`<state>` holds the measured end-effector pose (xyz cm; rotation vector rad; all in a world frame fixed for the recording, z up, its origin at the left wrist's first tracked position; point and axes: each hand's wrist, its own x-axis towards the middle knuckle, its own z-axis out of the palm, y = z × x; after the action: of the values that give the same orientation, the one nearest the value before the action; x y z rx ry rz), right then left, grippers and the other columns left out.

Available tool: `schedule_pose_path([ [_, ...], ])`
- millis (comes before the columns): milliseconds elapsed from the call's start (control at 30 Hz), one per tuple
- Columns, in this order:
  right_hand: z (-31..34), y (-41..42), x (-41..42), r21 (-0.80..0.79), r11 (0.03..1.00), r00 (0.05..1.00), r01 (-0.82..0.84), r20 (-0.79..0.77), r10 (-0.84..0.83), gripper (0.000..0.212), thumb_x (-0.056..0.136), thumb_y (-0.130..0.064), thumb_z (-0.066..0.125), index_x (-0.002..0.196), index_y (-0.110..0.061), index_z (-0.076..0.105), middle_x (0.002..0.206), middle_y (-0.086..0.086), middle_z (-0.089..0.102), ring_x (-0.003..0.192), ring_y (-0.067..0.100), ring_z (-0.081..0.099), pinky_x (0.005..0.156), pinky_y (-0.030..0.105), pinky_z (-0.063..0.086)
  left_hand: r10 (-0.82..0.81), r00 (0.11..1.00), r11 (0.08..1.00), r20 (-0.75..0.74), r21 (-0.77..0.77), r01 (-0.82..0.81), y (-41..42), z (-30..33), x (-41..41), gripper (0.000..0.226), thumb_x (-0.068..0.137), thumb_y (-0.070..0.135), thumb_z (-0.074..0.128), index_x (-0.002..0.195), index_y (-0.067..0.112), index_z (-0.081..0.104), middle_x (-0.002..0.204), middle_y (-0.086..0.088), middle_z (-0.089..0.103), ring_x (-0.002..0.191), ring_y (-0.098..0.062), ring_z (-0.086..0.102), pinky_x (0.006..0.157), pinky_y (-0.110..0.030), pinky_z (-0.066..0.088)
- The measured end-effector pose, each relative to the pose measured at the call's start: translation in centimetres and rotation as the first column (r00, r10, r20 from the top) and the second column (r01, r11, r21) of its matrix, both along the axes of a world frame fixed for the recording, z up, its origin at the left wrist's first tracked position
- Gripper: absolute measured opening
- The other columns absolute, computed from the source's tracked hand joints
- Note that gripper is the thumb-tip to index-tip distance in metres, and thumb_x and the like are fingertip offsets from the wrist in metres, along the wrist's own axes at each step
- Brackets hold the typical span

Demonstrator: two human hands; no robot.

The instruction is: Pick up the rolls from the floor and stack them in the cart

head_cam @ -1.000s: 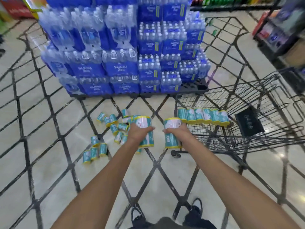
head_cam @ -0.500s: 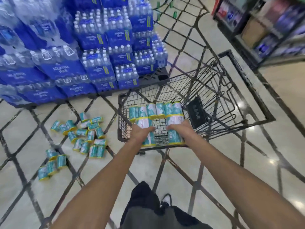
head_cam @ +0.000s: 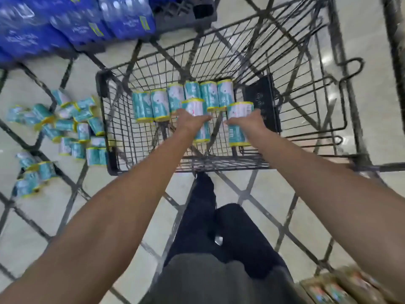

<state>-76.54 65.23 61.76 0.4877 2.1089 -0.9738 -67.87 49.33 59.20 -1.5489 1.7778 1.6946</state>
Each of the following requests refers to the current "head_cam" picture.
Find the person's left hand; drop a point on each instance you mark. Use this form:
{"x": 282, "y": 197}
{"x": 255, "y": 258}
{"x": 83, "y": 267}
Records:
{"x": 188, "y": 123}

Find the person's right hand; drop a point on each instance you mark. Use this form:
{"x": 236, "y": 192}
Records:
{"x": 253, "y": 125}

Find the person's left thumb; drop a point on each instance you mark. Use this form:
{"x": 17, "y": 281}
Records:
{"x": 204, "y": 118}

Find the person's right thumb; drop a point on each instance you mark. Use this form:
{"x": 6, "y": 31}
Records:
{"x": 232, "y": 121}

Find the teal yellow-rimmed can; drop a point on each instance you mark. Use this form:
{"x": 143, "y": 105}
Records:
{"x": 194, "y": 106}
{"x": 240, "y": 109}

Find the person's left forearm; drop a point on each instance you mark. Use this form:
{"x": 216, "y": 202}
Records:
{"x": 104, "y": 224}

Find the person's right forearm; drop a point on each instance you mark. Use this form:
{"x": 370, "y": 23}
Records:
{"x": 332, "y": 193}

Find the black plastic cart seat flap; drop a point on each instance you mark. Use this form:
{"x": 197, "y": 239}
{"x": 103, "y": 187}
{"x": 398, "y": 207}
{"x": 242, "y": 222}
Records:
{"x": 262, "y": 98}

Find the row of teal cans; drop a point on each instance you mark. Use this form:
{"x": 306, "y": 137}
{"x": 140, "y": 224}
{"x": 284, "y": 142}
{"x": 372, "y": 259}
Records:
{"x": 159, "y": 104}

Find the black plastic pallet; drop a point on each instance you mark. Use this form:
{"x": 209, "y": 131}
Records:
{"x": 183, "y": 12}

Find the dark trousers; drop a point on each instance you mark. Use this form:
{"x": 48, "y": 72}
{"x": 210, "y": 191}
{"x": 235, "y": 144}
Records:
{"x": 234, "y": 237}

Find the blue bottled water pack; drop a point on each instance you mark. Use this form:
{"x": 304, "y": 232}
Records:
{"x": 25, "y": 34}
{"x": 126, "y": 15}
{"x": 82, "y": 25}

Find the pile of teal cans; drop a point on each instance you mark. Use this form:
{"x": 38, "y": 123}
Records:
{"x": 72, "y": 126}

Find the grey shirt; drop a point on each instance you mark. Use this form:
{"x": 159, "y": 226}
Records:
{"x": 218, "y": 281}

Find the brown snack packets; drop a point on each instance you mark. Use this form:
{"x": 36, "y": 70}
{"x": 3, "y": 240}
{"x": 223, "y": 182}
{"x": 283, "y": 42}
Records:
{"x": 345, "y": 286}

